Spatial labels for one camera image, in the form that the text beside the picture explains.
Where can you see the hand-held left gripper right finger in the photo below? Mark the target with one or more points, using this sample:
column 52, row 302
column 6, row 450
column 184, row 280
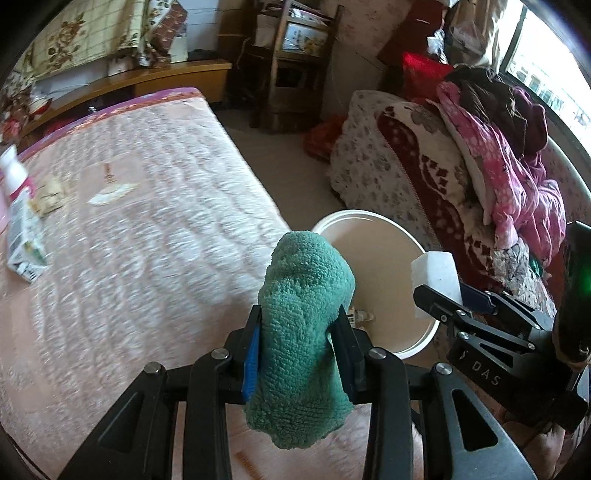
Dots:
column 348, row 378

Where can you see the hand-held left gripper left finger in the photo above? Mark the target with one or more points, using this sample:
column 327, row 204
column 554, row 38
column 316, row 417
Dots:
column 250, row 369

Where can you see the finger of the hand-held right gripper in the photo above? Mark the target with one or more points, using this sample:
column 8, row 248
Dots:
column 434, row 300
column 478, row 297

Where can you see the white foam block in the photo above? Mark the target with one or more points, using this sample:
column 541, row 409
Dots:
column 438, row 272

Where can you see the green towel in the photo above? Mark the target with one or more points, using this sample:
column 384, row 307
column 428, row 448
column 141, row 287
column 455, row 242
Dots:
column 300, row 346

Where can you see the white bucket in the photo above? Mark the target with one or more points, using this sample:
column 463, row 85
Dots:
column 369, row 249

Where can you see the red patterned blanket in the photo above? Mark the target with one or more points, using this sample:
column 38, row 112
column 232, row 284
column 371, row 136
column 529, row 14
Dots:
column 429, row 184

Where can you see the pink floral garment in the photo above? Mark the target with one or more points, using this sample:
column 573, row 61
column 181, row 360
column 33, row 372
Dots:
column 508, row 184

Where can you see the pink bed quilt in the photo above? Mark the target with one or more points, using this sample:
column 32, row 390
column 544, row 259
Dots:
column 138, row 277

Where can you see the white floral quilt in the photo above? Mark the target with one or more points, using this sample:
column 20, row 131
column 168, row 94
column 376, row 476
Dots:
column 364, row 152

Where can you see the red bag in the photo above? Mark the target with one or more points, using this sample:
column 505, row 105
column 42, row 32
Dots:
column 323, row 138

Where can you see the dark clothes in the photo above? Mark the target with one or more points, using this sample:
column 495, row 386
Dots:
column 498, row 101

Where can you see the shiny red cloth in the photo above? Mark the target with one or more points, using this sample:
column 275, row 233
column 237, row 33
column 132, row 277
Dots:
column 420, row 69

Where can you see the window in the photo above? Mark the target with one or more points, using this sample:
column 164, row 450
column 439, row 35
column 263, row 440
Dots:
column 545, row 69

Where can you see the green white milk carton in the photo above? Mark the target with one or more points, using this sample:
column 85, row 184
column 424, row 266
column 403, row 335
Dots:
column 25, row 240

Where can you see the crumpled beige paper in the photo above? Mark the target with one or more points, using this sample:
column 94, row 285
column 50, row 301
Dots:
column 51, row 198

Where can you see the wooden chair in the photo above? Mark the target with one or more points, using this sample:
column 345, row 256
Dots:
column 277, row 69

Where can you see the floral printed box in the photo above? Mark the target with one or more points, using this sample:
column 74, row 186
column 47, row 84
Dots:
column 302, row 37

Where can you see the wooden cabinet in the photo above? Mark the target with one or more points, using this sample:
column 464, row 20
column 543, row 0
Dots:
column 184, row 76

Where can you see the white bottle pink label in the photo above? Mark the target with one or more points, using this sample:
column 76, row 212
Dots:
column 14, row 173

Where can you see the floral checked cloth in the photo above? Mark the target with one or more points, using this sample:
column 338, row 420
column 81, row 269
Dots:
column 92, row 27

